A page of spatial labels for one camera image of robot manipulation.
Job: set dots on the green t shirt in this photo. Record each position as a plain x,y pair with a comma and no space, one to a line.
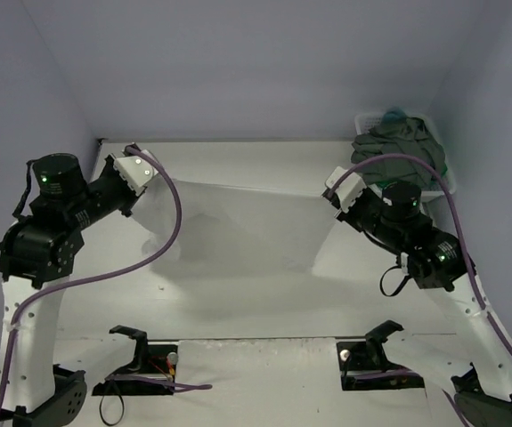
442,171

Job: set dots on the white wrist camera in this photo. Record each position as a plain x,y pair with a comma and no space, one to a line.
137,173
343,197

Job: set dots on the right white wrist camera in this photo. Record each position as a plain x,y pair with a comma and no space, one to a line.
343,197

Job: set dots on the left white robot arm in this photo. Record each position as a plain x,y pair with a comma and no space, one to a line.
37,255

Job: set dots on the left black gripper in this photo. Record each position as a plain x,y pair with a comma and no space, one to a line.
119,187

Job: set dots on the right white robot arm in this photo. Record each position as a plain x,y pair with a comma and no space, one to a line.
479,384

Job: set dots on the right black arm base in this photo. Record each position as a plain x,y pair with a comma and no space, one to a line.
363,365

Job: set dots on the white t shirt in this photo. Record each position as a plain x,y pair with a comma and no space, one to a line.
257,211

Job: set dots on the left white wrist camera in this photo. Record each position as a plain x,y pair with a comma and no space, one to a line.
137,173

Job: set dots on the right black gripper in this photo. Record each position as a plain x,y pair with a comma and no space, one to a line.
353,213

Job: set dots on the grey t shirt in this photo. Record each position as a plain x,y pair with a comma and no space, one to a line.
408,137

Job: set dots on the white plastic basket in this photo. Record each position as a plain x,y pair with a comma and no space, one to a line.
363,122

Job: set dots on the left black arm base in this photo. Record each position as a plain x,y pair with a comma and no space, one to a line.
148,371

